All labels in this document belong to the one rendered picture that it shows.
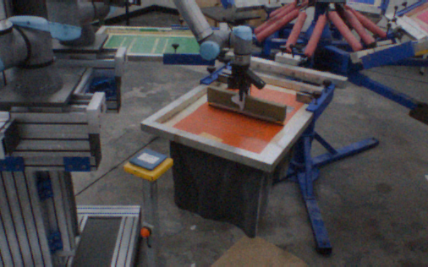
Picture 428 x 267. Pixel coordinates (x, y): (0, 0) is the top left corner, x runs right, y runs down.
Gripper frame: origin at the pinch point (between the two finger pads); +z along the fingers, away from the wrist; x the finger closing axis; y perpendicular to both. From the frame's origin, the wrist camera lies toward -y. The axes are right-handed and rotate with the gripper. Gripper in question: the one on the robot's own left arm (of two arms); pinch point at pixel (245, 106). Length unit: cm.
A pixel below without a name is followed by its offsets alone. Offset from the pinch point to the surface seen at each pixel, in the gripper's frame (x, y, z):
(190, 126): 21.4, 15.4, 4.2
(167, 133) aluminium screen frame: 35.5, 17.1, 1.5
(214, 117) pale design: 8.5, 11.0, 4.3
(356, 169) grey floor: -135, -34, 102
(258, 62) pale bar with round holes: -46.3, 14.5, -3.6
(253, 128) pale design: 9.2, -8.4, 5.0
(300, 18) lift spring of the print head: -88, 6, -21
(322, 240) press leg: -40, -35, 96
